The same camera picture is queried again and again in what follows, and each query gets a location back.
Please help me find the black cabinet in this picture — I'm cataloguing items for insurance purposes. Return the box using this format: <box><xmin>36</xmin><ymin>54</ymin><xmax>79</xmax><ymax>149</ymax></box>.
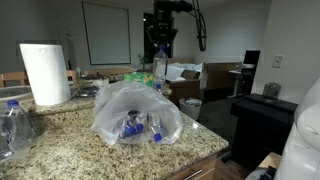
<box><xmin>230</xmin><ymin>94</ymin><xmax>297</xmax><ymax>169</ymax></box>

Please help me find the wooden chair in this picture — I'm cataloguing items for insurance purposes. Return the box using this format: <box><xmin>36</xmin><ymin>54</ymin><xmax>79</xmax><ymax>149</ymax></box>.
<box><xmin>0</xmin><ymin>71</ymin><xmax>28</xmax><ymax>88</ymax></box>

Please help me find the white paper towel roll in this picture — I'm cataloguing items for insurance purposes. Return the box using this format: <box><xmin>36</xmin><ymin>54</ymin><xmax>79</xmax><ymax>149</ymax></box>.
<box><xmin>20</xmin><ymin>44</ymin><xmax>71</xmax><ymax>106</ymax></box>

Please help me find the white projector screen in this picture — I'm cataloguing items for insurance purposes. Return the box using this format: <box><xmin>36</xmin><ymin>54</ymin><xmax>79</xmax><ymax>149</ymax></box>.
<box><xmin>82</xmin><ymin>2</ymin><xmax>131</xmax><ymax>65</ymax></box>

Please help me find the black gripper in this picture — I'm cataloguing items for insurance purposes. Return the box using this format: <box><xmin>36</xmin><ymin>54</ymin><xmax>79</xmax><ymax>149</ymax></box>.
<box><xmin>147</xmin><ymin>0</ymin><xmax>193</xmax><ymax>47</ymax></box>

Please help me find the blue-cap water bottle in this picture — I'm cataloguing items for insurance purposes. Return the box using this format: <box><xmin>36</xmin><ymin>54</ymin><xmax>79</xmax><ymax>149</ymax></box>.
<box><xmin>120</xmin><ymin>110</ymin><xmax>144</xmax><ymax>138</ymax></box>
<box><xmin>147</xmin><ymin>112</ymin><xmax>164</xmax><ymax>142</ymax></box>
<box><xmin>155</xmin><ymin>84</ymin><xmax>163</xmax><ymax>95</ymax></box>

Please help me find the wooden drawer front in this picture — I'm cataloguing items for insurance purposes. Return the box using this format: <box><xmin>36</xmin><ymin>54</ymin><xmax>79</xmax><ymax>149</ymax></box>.
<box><xmin>166</xmin><ymin>154</ymin><xmax>217</xmax><ymax>180</ymax></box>

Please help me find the white wall outlet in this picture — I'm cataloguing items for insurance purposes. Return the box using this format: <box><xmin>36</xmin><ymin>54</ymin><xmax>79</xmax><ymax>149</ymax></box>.
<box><xmin>272</xmin><ymin>55</ymin><xmax>284</xmax><ymax>68</ymax></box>

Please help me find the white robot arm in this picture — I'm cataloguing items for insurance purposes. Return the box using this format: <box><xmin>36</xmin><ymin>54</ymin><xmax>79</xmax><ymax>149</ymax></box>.
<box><xmin>254</xmin><ymin>0</ymin><xmax>320</xmax><ymax>180</ymax></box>

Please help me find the grey trash bin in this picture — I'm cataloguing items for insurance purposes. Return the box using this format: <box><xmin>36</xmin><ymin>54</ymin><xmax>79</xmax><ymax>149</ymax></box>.
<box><xmin>179</xmin><ymin>98</ymin><xmax>202</xmax><ymax>120</ymax></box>

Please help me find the clear plastic bag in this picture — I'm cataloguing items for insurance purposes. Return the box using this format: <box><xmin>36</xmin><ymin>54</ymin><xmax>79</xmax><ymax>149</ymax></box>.
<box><xmin>91</xmin><ymin>81</ymin><xmax>183</xmax><ymax>145</ymax></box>

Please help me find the green tissue box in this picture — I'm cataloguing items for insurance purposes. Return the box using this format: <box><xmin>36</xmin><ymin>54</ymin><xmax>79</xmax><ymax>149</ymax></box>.
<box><xmin>124</xmin><ymin>72</ymin><xmax>154</xmax><ymax>87</ymax></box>

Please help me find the shrink-wrapped water bottle pack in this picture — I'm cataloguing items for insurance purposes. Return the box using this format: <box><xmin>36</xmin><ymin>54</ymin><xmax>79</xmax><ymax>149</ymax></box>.
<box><xmin>0</xmin><ymin>100</ymin><xmax>35</xmax><ymax>162</ymax></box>

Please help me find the blue-label water bottle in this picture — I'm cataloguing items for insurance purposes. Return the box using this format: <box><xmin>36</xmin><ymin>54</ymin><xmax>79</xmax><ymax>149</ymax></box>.
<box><xmin>153</xmin><ymin>45</ymin><xmax>168</xmax><ymax>84</ymax></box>

